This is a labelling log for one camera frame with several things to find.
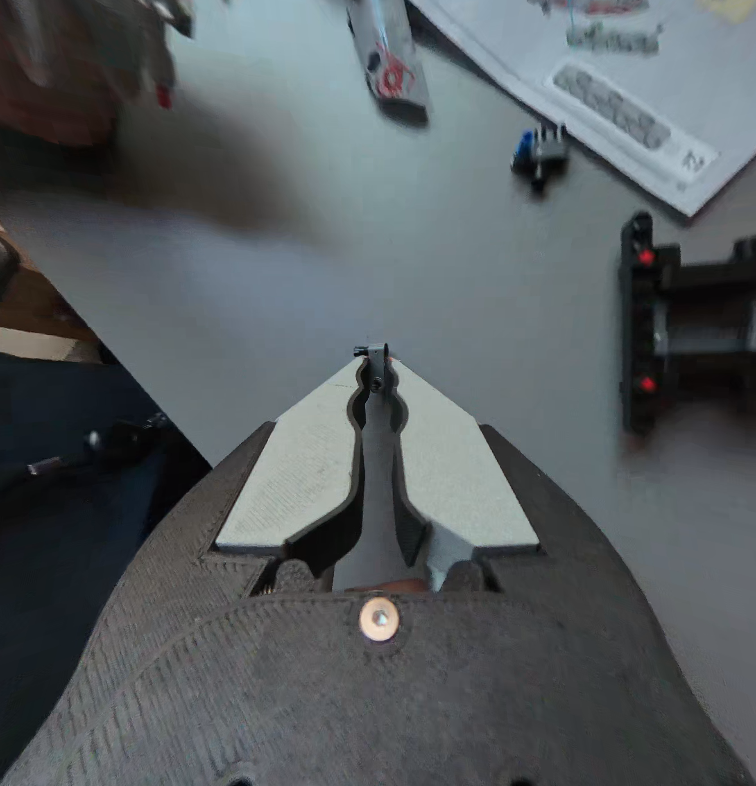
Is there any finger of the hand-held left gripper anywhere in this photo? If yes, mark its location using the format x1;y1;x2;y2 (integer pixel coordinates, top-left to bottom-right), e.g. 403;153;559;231
9;0;176;108

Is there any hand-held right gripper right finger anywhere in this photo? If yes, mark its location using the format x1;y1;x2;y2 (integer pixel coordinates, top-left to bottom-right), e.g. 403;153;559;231
385;358;540;592

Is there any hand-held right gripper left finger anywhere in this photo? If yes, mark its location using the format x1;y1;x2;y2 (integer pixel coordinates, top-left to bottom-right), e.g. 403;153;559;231
215;357;368;578

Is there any grey lego piece red pin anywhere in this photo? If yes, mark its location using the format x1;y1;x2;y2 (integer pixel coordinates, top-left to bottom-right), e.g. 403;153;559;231
132;0;196;113

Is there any small black lego beam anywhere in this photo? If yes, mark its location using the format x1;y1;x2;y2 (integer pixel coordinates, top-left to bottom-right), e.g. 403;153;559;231
353;342;394;406

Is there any grey lego panel red sticker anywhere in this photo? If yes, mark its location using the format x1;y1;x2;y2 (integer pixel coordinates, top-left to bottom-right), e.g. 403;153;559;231
346;0;431;126

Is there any small blue black lego piece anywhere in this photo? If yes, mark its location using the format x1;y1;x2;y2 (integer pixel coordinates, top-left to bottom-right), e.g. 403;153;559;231
510;123;570;192

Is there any lego instruction booklet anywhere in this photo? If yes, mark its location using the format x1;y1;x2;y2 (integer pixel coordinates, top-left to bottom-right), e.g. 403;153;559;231
409;0;756;217

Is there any black lego frame assembly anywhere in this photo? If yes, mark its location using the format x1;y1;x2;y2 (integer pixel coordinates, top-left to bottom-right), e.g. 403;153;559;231
619;212;756;438

